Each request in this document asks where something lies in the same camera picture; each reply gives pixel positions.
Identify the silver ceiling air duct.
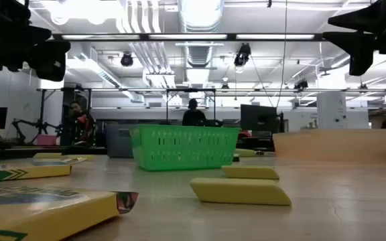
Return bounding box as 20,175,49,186
178,0,224,68

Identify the yellow crayon box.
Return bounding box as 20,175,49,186
0,185,139,241
0,157,88,184

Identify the orange plastic bin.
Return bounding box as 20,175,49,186
272,129,386,163

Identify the white pillar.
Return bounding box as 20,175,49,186
316,92,347,130

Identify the pink bin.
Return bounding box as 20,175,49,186
36,134,58,147

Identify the dark grey plastic bin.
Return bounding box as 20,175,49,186
105,123,137,159

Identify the green plastic basket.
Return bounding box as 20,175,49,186
129,124,241,172

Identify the black ceiling spotlight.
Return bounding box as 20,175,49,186
120,52,135,68
293,78,310,92
233,42,252,68

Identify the black crossbar with light strips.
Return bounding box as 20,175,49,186
50,32,326,42

